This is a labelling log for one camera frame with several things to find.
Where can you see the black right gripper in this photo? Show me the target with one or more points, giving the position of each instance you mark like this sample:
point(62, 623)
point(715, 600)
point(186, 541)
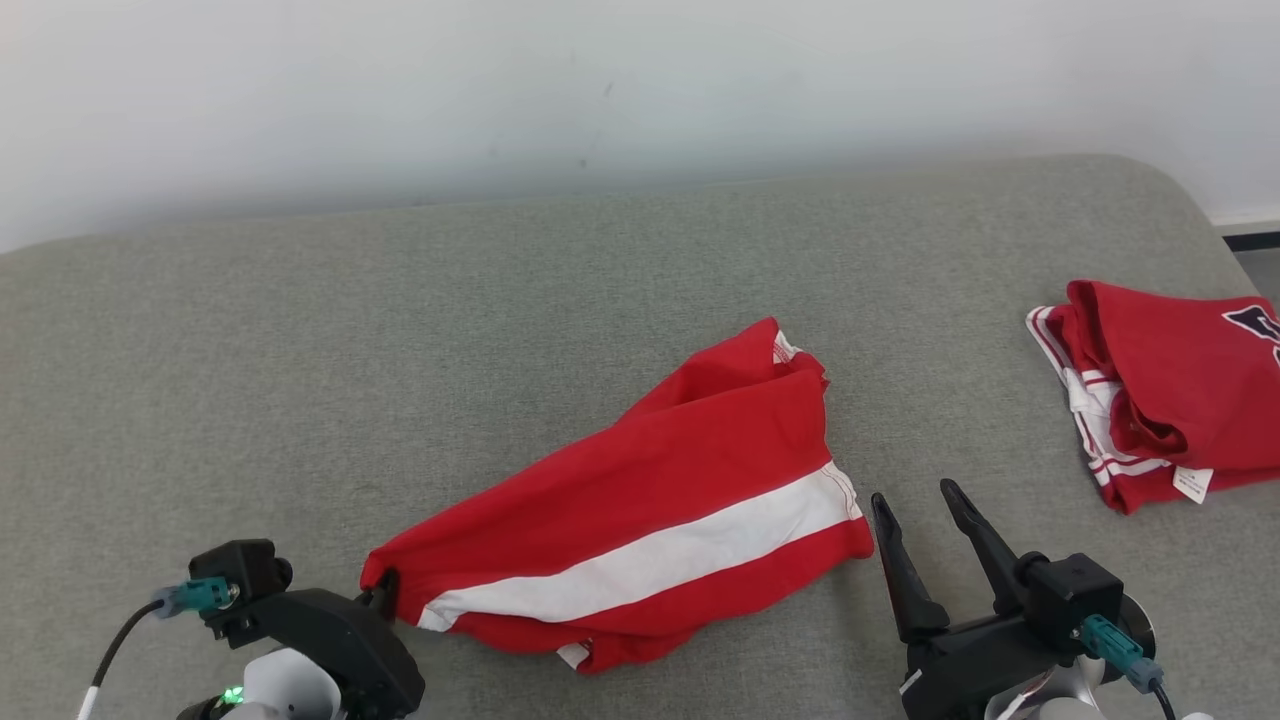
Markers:
point(960, 670)

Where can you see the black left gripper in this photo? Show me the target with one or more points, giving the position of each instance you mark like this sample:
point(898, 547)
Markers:
point(350, 650)

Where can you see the red shorts with white stripe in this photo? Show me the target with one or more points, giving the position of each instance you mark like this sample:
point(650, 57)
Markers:
point(650, 470)

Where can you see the red white lettered T-shirt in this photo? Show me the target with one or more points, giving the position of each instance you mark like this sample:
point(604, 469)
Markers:
point(1170, 360)

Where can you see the grey fabric sofa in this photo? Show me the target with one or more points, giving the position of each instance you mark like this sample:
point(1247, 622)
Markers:
point(400, 350)

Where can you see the white baseboard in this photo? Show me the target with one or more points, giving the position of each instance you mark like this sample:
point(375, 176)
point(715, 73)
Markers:
point(1250, 220)

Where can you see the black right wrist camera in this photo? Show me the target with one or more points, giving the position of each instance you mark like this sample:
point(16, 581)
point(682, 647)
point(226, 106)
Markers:
point(1075, 595)

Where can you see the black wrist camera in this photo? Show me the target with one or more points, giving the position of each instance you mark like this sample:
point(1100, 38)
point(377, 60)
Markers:
point(245, 570)
point(1075, 595)

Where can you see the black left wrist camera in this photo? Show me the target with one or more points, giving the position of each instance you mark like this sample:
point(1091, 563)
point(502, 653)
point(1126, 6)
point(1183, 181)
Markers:
point(245, 570)

